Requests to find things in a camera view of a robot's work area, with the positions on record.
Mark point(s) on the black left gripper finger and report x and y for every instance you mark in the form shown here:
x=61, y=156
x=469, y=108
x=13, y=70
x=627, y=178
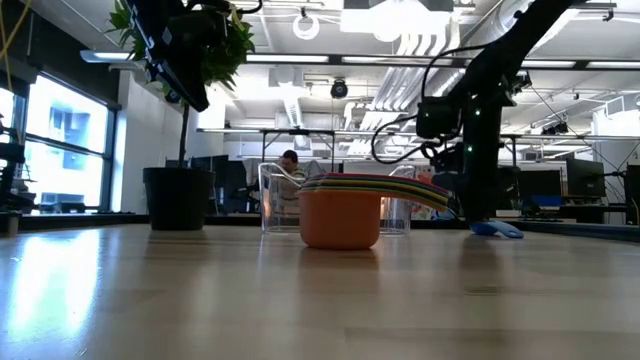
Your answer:
x=185, y=90

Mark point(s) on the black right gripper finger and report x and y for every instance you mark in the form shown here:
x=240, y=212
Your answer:
x=491, y=207
x=472, y=207

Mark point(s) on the small blue measuring cup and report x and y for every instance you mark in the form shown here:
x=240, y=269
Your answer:
x=500, y=230

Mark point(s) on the orange measuring cup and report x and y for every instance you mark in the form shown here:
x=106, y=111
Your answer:
x=340, y=225

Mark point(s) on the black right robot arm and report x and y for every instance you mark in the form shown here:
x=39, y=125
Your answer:
x=505, y=50

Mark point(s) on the clear plastic basket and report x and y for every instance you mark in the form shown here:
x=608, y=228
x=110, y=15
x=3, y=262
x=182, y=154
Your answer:
x=272, y=210

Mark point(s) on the dark computer monitor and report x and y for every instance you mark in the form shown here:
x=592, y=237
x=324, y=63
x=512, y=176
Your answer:
x=540, y=185
x=585, y=177

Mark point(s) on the long linear ceiling light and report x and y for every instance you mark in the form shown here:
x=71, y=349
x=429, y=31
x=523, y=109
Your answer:
x=287, y=58

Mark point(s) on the dark background monitors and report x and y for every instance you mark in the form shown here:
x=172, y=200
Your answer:
x=230, y=180

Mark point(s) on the green plant in black pot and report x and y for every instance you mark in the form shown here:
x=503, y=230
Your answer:
x=177, y=200

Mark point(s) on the black-legged background table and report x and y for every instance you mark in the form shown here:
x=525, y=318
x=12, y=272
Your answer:
x=300, y=132

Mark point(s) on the person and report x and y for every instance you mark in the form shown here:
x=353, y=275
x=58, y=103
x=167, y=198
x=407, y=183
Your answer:
x=290, y=160

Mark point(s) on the black round ceiling fixture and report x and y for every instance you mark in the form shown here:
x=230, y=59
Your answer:
x=339, y=89

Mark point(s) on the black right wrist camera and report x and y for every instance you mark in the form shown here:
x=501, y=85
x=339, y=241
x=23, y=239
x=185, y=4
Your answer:
x=439, y=119

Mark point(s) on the silver ventilation duct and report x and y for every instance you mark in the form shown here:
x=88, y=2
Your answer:
x=500, y=25

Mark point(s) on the black aluminium table frame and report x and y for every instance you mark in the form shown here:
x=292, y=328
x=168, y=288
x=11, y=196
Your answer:
x=100, y=219

